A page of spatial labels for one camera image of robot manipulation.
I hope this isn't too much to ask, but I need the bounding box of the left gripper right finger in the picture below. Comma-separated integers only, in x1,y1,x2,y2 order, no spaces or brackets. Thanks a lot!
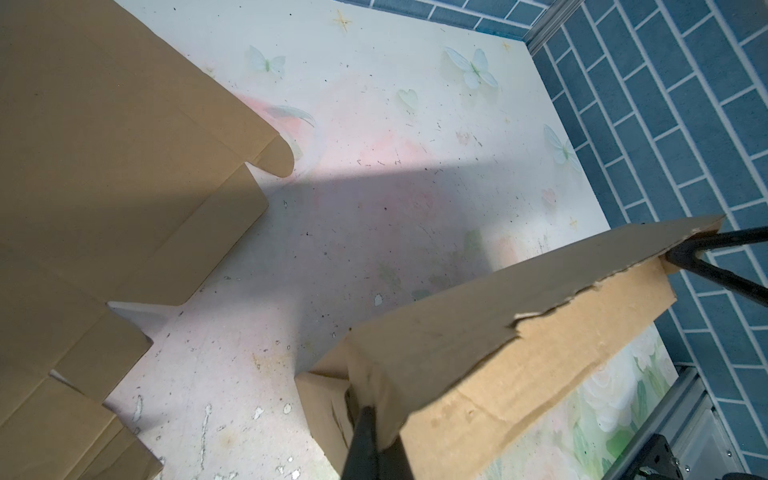
377,436,414,480

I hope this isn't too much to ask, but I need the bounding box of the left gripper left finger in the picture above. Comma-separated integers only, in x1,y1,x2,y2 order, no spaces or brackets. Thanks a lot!
340,406,379,480

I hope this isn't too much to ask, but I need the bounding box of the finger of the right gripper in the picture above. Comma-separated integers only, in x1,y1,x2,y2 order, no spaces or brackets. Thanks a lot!
665,226,767,267
665,254,767,307

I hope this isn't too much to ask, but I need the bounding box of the cardboard box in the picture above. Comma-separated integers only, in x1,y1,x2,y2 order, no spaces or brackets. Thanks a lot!
295,215,722,479
1,1,294,479

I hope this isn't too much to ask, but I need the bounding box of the aluminium mounting rail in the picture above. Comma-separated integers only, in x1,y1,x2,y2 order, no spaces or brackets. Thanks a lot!
604,367,748,479

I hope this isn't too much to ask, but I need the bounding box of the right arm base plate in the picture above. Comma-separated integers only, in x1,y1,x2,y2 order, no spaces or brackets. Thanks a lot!
620,433,768,480

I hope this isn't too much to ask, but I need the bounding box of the right aluminium corner post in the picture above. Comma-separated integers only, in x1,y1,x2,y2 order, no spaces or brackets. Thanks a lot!
523,0,584,56

